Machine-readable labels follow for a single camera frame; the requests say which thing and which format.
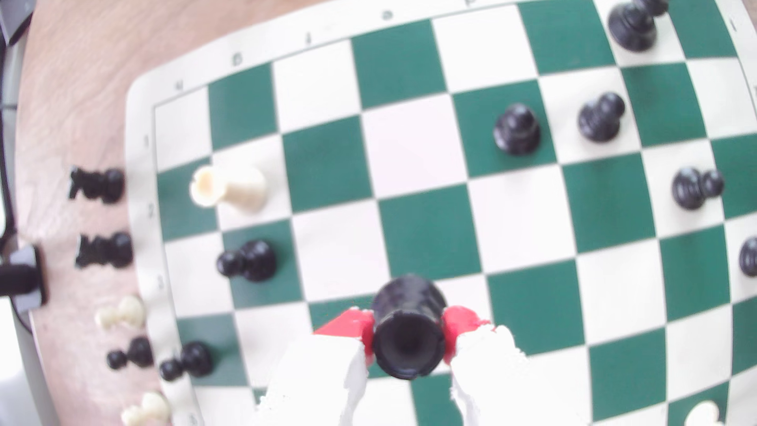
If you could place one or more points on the black knob grey bracket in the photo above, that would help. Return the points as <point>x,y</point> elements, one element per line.
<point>18,279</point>

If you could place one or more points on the black chess king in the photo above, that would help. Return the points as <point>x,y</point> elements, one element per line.
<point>633,26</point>

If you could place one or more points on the white chess rook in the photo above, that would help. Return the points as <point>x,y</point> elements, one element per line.
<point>236,188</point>

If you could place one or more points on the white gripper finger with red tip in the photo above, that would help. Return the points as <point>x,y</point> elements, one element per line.
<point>497,384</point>
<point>319,384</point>

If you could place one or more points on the white chess pawn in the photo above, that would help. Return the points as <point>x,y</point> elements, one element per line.
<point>130,310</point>
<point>704,415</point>
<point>154,407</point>

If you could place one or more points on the green white chessboard mat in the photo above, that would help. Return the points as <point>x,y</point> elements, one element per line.
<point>432,231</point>

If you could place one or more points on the black chess pawn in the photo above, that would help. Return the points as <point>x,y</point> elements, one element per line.
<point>255,260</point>
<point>597,121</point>
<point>750,257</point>
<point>141,352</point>
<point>517,131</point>
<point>195,359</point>
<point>689,189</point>

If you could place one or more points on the black chess knight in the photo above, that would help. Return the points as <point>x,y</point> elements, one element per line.
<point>106,185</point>
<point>112,250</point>

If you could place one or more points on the black chess rook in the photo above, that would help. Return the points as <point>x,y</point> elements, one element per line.
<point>408,331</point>

